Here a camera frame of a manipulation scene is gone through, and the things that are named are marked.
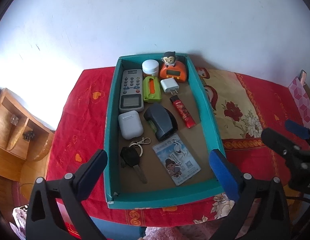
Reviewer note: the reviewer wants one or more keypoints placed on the green utility knife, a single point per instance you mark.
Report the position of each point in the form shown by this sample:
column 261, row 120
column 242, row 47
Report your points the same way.
column 146, row 90

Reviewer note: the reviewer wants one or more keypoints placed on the black stapler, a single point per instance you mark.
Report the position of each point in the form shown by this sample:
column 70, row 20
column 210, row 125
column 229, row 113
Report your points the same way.
column 161, row 120

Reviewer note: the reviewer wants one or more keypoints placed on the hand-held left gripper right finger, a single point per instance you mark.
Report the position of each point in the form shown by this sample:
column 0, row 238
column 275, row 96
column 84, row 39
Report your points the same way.
column 223, row 177

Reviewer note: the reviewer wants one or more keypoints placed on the white earbuds case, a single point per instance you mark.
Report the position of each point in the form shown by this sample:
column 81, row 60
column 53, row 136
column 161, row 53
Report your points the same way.
column 130, row 126

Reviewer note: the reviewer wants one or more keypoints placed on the orange monkey alarm clock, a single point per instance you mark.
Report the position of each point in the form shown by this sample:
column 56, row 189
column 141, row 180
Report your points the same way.
column 173, row 72

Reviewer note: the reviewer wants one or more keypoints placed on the polka dot bag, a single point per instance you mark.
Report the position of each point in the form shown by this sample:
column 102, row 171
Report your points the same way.
column 18, row 220

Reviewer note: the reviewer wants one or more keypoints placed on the red lighter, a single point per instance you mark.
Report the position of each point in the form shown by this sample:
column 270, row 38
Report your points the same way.
column 182, row 112

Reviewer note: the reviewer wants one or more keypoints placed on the wooden cabinet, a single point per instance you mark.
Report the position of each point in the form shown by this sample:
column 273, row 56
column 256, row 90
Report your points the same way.
column 10, row 142

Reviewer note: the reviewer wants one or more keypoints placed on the white charger plug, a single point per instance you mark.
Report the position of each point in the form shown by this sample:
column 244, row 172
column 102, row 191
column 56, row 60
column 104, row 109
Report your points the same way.
column 168, row 86

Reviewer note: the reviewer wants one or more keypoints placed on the dark thin board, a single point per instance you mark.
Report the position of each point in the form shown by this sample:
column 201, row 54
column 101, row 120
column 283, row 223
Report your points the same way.
column 302, row 76

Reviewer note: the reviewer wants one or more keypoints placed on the black car key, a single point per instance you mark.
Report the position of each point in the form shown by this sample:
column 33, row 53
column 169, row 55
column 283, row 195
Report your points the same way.
column 130, row 156

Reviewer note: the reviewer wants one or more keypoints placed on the small dark ornament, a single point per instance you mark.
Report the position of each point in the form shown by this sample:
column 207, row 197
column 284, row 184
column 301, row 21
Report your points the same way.
column 28, row 135

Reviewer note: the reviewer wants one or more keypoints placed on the teal cardboard box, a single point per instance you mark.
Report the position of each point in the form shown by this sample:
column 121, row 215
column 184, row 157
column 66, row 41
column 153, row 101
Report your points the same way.
column 111, row 130

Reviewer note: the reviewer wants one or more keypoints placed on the white lid jar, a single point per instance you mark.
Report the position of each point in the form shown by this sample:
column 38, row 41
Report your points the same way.
column 150, row 66

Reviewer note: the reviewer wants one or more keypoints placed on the red floral blanket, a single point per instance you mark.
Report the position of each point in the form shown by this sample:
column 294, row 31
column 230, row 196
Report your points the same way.
column 82, row 130

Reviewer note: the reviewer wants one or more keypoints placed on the dark blue cloth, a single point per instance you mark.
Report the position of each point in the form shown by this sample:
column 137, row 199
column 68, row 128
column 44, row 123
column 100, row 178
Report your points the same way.
column 115, row 230

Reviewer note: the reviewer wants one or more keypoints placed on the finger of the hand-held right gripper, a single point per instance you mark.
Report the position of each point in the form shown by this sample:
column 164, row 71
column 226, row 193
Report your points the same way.
column 296, row 127
column 272, row 137

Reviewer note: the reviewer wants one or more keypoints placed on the pink fluffy rug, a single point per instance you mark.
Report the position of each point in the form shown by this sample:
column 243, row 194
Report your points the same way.
column 180, row 233

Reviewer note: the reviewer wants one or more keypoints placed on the grey remote control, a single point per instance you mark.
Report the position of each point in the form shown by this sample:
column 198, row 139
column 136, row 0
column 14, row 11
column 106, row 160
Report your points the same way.
column 131, row 90

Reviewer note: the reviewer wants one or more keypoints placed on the small clear ornament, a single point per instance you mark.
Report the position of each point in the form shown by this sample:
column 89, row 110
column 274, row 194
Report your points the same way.
column 13, row 119

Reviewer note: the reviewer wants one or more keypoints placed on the cartoon printed card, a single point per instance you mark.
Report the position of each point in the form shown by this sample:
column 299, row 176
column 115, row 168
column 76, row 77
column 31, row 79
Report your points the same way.
column 177, row 160

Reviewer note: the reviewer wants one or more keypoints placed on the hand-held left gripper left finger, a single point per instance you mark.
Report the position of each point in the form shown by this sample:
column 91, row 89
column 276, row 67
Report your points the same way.
column 95, row 172

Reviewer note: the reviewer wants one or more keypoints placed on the pink patterned box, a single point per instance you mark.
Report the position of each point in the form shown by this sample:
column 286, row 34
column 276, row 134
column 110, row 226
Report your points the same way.
column 302, row 100

